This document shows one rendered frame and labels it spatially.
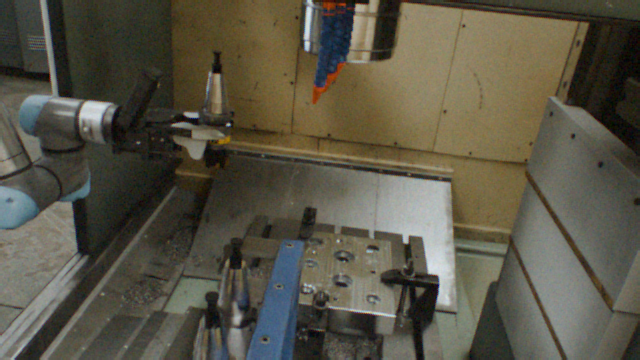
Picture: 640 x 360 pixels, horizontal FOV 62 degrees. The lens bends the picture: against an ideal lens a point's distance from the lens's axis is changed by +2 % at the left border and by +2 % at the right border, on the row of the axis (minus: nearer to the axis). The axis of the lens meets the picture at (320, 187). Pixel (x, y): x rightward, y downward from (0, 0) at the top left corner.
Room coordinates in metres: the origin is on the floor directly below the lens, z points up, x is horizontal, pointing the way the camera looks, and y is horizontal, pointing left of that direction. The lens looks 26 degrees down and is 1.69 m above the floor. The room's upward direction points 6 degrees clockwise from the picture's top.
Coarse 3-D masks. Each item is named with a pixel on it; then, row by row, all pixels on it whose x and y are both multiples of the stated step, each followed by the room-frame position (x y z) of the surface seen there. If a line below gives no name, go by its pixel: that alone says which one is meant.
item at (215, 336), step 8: (200, 320) 0.45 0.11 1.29; (200, 328) 0.44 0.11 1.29; (208, 328) 0.43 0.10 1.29; (216, 328) 0.44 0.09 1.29; (224, 328) 0.45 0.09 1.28; (200, 336) 0.43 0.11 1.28; (208, 336) 0.43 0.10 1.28; (216, 336) 0.43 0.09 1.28; (224, 336) 0.44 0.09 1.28; (200, 344) 0.43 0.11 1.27; (208, 344) 0.43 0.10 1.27; (216, 344) 0.43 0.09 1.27; (224, 344) 0.44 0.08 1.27; (200, 352) 0.43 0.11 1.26; (208, 352) 0.43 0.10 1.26; (216, 352) 0.43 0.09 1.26; (224, 352) 0.44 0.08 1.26
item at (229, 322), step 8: (256, 304) 0.56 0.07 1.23; (248, 312) 0.55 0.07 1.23; (256, 312) 0.56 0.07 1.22; (224, 320) 0.53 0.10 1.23; (232, 320) 0.53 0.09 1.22; (240, 320) 0.53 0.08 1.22; (248, 320) 0.53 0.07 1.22; (256, 320) 0.56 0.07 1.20; (240, 328) 0.53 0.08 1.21; (248, 328) 0.54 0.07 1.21
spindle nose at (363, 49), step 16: (304, 0) 0.85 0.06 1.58; (304, 16) 0.84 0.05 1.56; (320, 16) 0.81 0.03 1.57; (368, 16) 0.80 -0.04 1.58; (384, 16) 0.82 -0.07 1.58; (400, 16) 0.85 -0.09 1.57; (304, 32) 0.84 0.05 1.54; (352, 32) 0.80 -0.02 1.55; (368, 32) 0.80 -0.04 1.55; (384, 32) 0.82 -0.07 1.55; (304, 48) 0.84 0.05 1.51; (352, 48) 0.80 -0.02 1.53; (368, 48) 0.81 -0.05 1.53; (384, 48) 0.82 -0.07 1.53
